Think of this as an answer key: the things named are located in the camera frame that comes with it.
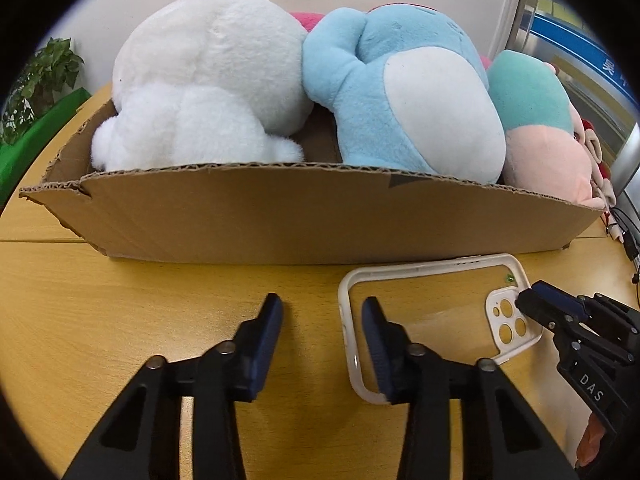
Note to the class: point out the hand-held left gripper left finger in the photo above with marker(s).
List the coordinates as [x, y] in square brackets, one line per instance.
[267, 340]

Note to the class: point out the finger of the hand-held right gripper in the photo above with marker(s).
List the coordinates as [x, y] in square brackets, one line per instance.
[560, 300]
[537, 310]

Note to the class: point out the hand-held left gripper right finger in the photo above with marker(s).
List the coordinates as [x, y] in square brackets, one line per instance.
[375, 345]

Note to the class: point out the clear white phone case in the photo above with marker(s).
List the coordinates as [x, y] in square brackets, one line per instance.
[440, 305]

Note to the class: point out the cardboard box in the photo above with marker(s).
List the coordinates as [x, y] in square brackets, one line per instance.
[300, 215]

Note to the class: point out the teal and pink plush toy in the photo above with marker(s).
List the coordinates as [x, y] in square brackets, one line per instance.
[525, 90]

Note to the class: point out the white plush toy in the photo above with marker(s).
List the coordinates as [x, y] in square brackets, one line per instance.
[210, 70]

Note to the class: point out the blue plush toy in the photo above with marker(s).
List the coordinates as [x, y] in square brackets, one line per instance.
[390, 60]

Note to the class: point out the person's right hand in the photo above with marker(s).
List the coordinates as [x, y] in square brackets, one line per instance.
[590, 440]

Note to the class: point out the red and cream plush toy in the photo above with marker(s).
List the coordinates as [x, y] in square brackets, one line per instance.
[592, 142]

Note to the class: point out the green board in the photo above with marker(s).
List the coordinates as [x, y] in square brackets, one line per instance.
[40, 130]

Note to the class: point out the green potted plant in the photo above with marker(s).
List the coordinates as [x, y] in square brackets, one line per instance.
[50, 70]

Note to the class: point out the grey metal post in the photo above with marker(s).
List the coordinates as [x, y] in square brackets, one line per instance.
[627, 160]

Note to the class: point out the blue wall banner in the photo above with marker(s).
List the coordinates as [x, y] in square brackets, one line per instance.
[565, 35]

